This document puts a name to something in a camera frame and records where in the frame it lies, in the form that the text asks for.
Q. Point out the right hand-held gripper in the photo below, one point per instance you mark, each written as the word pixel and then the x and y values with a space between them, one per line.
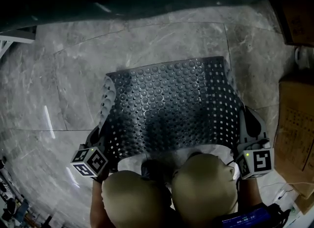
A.
pixel 257 162

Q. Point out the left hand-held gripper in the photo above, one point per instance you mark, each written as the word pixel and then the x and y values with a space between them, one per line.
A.
pixel 89 162

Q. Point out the grey perforated bath mat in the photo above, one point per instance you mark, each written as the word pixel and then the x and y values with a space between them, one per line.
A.
pixel 171 104

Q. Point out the person's left forearm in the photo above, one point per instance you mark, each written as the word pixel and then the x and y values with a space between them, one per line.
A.
pixel 96 205

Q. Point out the person's right forearm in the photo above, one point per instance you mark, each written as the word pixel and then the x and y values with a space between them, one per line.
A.
pixel 250 192

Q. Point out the grey marble floor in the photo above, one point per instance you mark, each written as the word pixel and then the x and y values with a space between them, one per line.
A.
pixel 61 87

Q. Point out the cardboard box with label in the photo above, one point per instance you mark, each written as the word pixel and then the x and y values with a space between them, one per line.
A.
pixel 296 136

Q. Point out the white power strip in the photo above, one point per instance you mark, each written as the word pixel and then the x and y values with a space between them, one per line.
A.
pixel 281 195

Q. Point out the person's olive trousers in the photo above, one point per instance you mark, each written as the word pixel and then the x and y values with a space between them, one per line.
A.
pixel 203 185

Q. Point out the black device with screen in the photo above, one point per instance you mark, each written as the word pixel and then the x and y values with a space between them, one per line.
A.
pixel 247 218

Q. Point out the small cardboard box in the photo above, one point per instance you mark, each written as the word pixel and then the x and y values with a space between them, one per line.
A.
pixel 305 205

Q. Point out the white mug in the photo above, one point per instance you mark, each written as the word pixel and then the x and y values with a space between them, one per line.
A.
pixel 305 58

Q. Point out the plain brown cardboard box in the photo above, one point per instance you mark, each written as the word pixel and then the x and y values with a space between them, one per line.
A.
pixel 296 21

